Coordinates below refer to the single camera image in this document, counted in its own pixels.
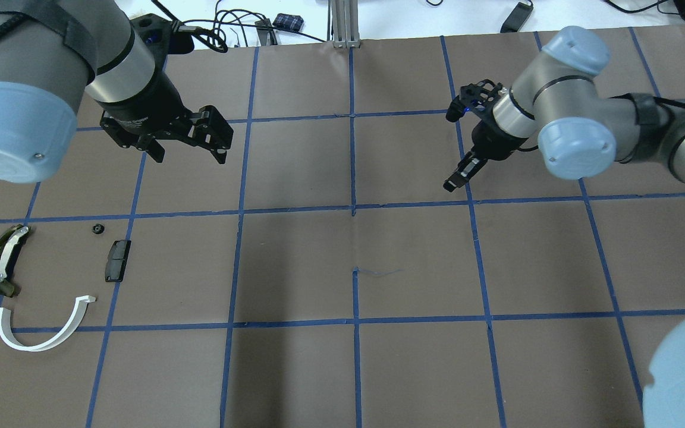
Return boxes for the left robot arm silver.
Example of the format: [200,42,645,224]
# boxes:
[0,1,234,182]

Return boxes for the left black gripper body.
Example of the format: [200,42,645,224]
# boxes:
[100,71,234,154]

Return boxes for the green brake shoe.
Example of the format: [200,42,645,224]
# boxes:
[0,224,32,298]

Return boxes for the aluminium extrusion post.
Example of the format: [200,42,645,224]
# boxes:
[327,0,361,49]

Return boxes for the black brake pad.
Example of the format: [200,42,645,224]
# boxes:
[104,240,131,284]

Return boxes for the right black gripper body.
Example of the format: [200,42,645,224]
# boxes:
[446,79,538,162]

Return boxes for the black power adapter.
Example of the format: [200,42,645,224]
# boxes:
[499,1,535,33]

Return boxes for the white curved plastic part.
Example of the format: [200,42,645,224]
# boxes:
[0,295,97,353]

